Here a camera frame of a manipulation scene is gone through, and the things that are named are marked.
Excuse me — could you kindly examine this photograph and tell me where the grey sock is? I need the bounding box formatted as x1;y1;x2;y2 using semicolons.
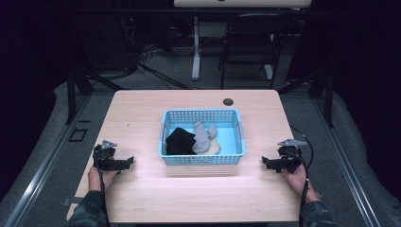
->
191;120;218;155

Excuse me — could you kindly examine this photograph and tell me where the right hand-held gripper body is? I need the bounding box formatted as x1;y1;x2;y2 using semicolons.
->
276;138;308;174

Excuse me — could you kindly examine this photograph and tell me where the black sock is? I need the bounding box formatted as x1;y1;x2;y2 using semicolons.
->
166;127;198;156

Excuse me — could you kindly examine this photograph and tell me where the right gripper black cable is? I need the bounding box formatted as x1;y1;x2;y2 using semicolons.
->
288;125;315;227

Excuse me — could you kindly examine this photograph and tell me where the black metal stand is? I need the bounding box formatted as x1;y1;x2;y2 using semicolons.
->
276;66;336;129
65;66;129;125

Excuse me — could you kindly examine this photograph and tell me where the black folding chair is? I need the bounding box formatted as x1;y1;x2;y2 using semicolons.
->
218;12;293;91

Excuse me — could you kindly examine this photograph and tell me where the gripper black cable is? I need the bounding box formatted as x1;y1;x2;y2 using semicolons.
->
93;148;112;227
288;125;315;227

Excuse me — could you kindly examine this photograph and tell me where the light blue plastic basket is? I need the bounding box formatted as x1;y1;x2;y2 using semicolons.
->
158;109;247;166

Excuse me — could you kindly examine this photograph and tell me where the bundle of floor cables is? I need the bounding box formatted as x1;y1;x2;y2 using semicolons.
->
119;18;202;91

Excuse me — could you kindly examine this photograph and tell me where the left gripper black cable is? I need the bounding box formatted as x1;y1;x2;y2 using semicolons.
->
93;148;112;227

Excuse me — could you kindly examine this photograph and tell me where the aluminium floor rail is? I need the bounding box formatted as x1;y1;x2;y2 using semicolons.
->
2;94;93;227
310;96;383;227

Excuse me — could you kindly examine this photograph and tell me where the person's left hand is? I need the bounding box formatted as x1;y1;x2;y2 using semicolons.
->
87;166;120;193

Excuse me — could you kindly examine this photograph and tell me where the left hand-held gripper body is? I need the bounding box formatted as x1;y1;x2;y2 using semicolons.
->
92;139;128;173

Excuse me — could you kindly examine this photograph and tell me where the white desk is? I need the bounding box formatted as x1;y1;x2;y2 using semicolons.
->
173;0;313;81

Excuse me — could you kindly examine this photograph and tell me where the person's right hand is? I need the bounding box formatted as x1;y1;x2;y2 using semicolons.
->
281;164;322;203

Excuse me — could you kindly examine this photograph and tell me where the beige sock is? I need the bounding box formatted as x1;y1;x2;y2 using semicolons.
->
201;137;222;156

